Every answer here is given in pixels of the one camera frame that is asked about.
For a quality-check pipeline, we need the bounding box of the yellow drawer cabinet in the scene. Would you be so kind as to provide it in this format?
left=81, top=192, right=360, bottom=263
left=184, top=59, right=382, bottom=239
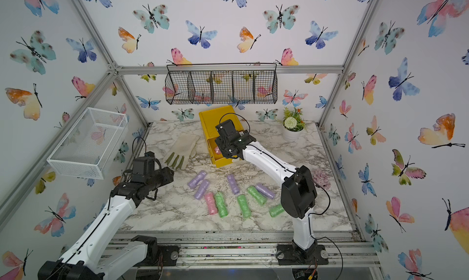
left=199, top=105, right=244, bottom=168

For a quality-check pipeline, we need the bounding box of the green bag roll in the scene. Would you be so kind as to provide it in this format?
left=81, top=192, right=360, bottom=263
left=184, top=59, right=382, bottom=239
left=269, top=204, right=285, bottom=218
left=214, top=192, right=228, bottom=218
left=237, top=194, right=252, bottom=219
left=247, top=185, right=267, bottom=206

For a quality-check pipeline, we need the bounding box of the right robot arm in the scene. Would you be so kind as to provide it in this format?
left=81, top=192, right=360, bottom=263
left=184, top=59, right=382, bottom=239
left=216, top=119, right=317, bottom=251

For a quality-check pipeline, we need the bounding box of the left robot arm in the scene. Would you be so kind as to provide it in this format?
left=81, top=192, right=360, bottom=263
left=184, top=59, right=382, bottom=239
left=37, top=152, right=174, bottom=280

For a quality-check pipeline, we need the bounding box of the purple bag roll middle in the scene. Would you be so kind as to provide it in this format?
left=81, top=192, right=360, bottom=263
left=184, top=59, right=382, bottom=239
left=227, top=174, right=241, bottom=195

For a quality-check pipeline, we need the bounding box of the purple bag roll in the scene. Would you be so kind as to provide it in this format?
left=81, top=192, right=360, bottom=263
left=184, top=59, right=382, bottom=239
left=188, top=170, right=207, bottom=189
left=255, top=183, right=276, bottom=199
left=194, top=179, right=210, bottom=200
left=227, top=174, right=241, bottom=195

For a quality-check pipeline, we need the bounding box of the white green work glove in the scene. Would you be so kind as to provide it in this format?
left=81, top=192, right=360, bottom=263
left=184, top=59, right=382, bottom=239
left=164, top=133, right=200, bottom=170

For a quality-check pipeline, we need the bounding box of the purple bag roll lower left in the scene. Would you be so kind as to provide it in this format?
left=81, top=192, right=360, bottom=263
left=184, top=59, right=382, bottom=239
left=194, top=179, right=210, bottom=200

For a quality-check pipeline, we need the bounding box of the purple bag roll upper left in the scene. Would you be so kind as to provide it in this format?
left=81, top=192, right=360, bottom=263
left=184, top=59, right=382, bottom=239
left=188, top=170, right=207, bottom=189

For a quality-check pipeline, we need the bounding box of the purple bag roll right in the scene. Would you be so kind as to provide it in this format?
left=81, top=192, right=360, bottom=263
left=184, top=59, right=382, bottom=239
left=255, top=183, right=276, bottom=199

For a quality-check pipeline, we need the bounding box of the potted artificial plant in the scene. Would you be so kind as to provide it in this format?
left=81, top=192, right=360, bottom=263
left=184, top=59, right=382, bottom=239
left=282, top=107, right=305, bottom=142

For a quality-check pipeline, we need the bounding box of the pink coral ornament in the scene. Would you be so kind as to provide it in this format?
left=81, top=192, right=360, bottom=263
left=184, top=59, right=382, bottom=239
left=313, top=170, right=331, bottom=190

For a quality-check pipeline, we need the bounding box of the white mesh wall basket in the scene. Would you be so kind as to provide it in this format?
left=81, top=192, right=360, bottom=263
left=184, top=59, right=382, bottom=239
left=47, top=107, right=128, bottom=180

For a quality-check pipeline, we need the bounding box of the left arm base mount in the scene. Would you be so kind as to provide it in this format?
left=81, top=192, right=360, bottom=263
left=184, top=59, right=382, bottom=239
left=131, top=235, right=180, bottom=267

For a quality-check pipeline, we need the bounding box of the black wire wall basket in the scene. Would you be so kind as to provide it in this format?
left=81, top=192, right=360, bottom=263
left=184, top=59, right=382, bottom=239
left=163, top=62, right=278, bottom=105

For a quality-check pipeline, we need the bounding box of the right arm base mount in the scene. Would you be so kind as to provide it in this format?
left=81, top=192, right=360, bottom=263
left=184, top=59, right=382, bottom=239
left=276, top=243, right=329, bottom=266

